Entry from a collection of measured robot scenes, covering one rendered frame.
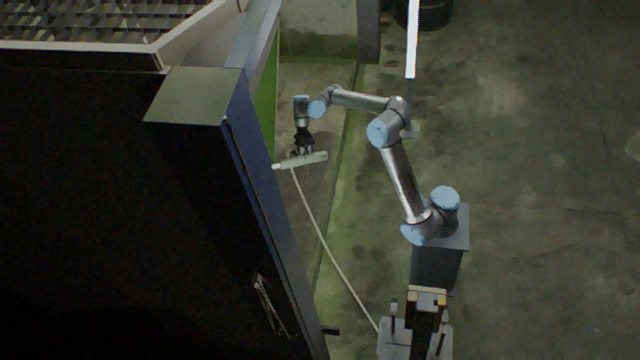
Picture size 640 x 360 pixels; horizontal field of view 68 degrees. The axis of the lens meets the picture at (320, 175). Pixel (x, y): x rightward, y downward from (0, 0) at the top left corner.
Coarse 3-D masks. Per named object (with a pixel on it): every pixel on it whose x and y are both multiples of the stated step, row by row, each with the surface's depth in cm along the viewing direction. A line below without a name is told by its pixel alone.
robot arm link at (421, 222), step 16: (384, 112) 215; (368, 128) 214; (384, 128) 209; (400, 128) 214; (384, 144) 214; (400, 144) 216; (384, 160) 222; (400, 160) 219; (400, 176) 223; (400, 192) 230; (416, 192) 230; (416, 208) 233; (432, 208) 243; (416, 224) 236; (432, 224) 239; (416, 240) 241
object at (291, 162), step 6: (294, 150) 289; (300, 156) 272; (306, 156) 273; (312, 156) 274; (318, 156) 276; (324, 156) 277; (282, 162) 265; (288, 162) 267; (294, 162) 269; (300, 162) 271; (306, 162) 273; (276, 168) 265; (282, 168) 266
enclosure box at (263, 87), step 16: (240, 16) 229; (224, 32) 221; (272, 32) 224; (208, 48) 214; (224, 48) 215; (272, 48) 247; (192, 64) 207; (208, 64) 208; (272, 64) 256; (256, 80) 205; (272, 80) 265; (256, 96) 277; (272, 96) 275; (256, 112) 288; (272, 112) 286; (272, 128) 298; (272, 144) 311; (272, 160) 325
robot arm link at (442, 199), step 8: (432, 192) 247; (440, 192) 247; (448, 192) 247; (456, 192) 247; (432, 200) 245; (440, 200) 244; (448, 200) 243; (456, 200) 243; (440, 208) 243; (448, 208) 241; (456, 208) 245; (448, 216) 245; (448, 224) 254
